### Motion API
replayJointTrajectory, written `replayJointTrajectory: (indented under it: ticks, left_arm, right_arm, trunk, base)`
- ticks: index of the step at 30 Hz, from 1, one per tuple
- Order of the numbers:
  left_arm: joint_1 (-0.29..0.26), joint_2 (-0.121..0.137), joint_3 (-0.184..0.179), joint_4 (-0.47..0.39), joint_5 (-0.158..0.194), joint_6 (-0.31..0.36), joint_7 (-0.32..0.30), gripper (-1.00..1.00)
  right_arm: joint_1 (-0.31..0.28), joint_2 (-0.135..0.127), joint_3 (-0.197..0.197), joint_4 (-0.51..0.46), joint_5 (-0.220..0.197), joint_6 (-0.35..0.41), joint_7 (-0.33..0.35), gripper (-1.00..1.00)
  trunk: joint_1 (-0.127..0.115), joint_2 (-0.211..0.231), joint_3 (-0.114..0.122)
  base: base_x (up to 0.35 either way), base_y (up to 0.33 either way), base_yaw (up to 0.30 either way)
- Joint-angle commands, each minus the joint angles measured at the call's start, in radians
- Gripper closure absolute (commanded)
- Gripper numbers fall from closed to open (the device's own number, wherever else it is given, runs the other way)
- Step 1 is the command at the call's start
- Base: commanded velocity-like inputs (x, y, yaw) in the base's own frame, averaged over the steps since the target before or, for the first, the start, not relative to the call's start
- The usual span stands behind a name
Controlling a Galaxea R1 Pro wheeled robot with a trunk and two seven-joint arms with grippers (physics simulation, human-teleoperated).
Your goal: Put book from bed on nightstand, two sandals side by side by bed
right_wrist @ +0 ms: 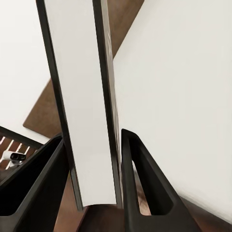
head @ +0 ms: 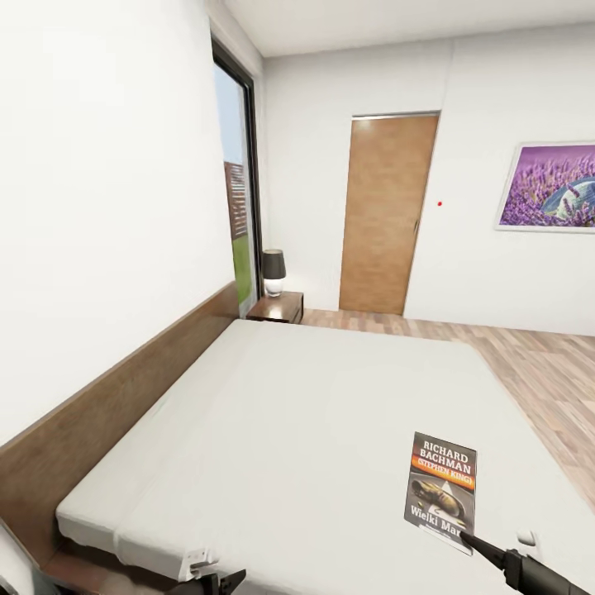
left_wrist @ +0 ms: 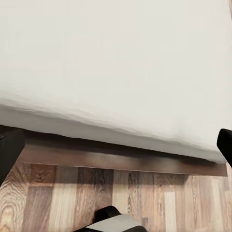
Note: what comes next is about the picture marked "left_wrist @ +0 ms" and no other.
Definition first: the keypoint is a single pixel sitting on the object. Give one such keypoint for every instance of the bed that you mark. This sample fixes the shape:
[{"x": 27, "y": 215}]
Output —
[{"x": 137, "y": 85}]

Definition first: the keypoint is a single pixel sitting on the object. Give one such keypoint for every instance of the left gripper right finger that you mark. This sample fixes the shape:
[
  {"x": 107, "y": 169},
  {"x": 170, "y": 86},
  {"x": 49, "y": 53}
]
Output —
[{"x": 224, "y": 143}]

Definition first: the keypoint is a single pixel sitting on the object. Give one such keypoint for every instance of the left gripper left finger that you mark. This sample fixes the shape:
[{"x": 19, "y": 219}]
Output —
[{"x": 12, "y": 144}]

